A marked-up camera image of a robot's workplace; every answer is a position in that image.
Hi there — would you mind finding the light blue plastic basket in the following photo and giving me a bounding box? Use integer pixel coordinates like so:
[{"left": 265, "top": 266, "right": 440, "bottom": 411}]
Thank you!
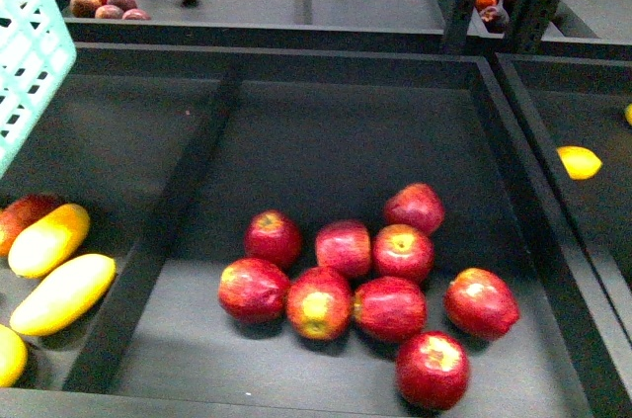
[{"left": 1, "top": 0, "right": 76, "bottom": 172}]

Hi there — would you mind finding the yellow lemon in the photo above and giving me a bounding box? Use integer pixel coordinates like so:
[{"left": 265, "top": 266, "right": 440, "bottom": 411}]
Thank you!
[{"left": 557, "top": 146, "right": 602, "bottom": 181}]

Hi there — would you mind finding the red yellow mango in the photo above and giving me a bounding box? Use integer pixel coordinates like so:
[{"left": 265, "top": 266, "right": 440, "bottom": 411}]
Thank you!
[{"left": 1, "top": 194, "right": 63, "bottom": 257}]

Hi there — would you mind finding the black display shelf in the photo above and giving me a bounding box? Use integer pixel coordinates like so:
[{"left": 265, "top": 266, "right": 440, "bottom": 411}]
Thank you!
[{"left": 1, "top": 0, "right": 631, "bottom": 417}]

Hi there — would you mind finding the red apple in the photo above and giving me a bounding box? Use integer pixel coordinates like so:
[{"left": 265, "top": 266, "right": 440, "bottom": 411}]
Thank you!
[
  {"left": 372, "top": 224, "right": 435, "bottom": 284},
  {"left": 286, "top": 267, "right": 353, "bottom": 341},
  {"left": 217, "top": 257, "right": 291, "bottom": 324},
  {"left": 443, "top": 268, "right": 520, "bottom": 341},
  {"left": 353, "top": 276, "right": 428, "bottom": 343},
  {"left": 383, "top": 183, "right": 445, "bottom": 236},
  {"left": 395, "top": 330, "right": 470, "bottom": 411},
  {"left": 244, "top": 209, "right": 302, "bottom": 271},
  {"left": 315, "top": 219, "right": 372, "bottom": 280}
]

